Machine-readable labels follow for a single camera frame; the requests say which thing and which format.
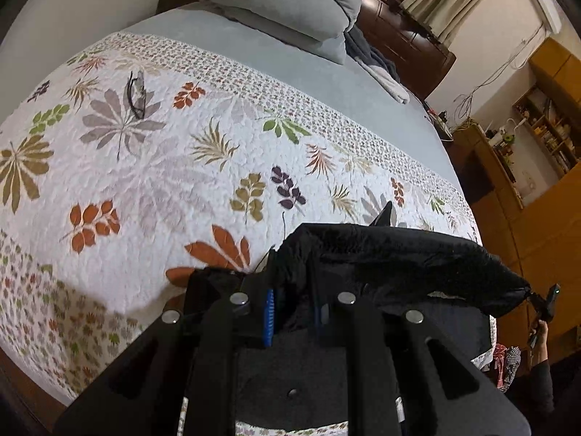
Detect grey bed sheet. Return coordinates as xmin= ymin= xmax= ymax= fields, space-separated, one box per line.
xmin=122 ymin=2 xmax=459 ymax=201

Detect white power strip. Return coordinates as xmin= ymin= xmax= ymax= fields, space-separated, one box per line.
xmin=427 ymin=109 xmax=455 ymax=141

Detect dark wooden headboard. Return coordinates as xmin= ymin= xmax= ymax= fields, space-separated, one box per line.
xmin=336 ymin=0 xmax=457 ymax=101

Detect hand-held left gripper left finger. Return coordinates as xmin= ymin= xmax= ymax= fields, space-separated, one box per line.
xmin=54 ymin=251 xmax=279 ymax=436

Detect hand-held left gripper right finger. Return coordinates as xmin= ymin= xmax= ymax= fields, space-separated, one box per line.
xmin=315 ymin=293 xmax=532 ymax=436

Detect white leaf-print quilt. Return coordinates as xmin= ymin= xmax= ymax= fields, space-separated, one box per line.
xmin=0 ymin=32 xmax=484 ymax=436

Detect folded grey white clothes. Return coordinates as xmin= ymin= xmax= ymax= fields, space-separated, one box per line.
xmin=344 ymin=25 xmax=401 ymax=83

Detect small grey pillow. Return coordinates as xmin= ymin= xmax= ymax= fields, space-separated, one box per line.
xmin=227 ymin=7 xmax=350 ymax=65

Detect white folded towel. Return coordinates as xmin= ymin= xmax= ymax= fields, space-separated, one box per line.
xmin=362 ymin=61 xmax=411 ymax=105

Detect white wall cables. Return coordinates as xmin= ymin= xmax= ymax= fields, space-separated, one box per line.
xmin=454 ymin=25 xmax=545 ymax=125

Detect black pants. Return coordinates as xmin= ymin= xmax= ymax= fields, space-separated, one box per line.
xmin=188 ymin=200 xmax=534 ymax=436

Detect black eyeglasses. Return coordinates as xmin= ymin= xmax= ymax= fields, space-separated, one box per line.
xmin=125 ymin=70 xmax=149 ymax=120

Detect wooden shelf cabinet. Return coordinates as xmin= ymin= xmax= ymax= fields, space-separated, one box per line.
xmin=512 ymin=37 xmax=581 ymax=174

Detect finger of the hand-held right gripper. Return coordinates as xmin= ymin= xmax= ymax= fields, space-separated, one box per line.
xmin=522 ymin=288 xmax=544 ymax=312

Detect black-white checked cloth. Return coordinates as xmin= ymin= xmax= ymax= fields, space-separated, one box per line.
xmin=492 ymin=343 xmax=524 ymax=392

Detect person's right forearm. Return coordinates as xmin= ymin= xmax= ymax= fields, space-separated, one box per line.
xmin=508 ymin=358 xmax=557 ymax=428

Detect beige pleated curtain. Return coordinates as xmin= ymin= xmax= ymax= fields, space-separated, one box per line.
xmin=402 ymin=0 xmax=523 ymax=48

